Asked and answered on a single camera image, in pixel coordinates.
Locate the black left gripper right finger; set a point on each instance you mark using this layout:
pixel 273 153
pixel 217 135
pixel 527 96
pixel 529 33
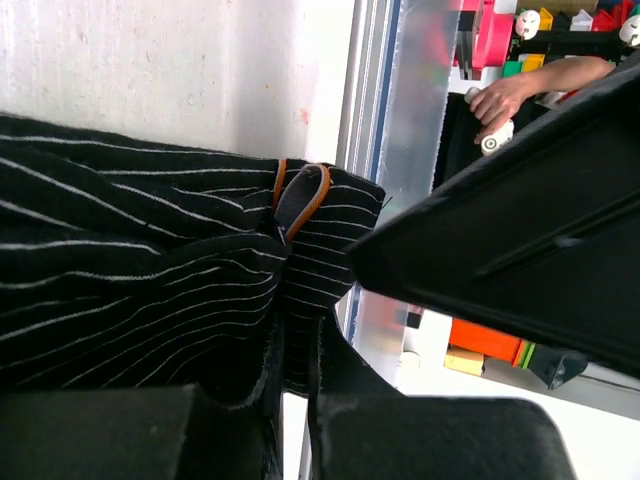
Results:
pixel 363 428

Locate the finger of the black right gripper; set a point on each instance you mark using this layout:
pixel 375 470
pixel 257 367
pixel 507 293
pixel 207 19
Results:
pixel 539 240

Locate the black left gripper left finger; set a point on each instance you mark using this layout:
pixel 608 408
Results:
pixel 176 432

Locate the black underwear orange trim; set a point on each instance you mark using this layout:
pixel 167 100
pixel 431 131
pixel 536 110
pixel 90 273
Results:
pixel 127 263

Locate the operator forearm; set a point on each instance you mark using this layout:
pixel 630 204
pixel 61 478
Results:
pixel 564 75

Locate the operator left hand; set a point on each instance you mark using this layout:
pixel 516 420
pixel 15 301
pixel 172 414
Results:
pixel 494 105

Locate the aluminium table frame rail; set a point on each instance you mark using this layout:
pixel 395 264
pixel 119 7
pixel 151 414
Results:
pixel 397 83

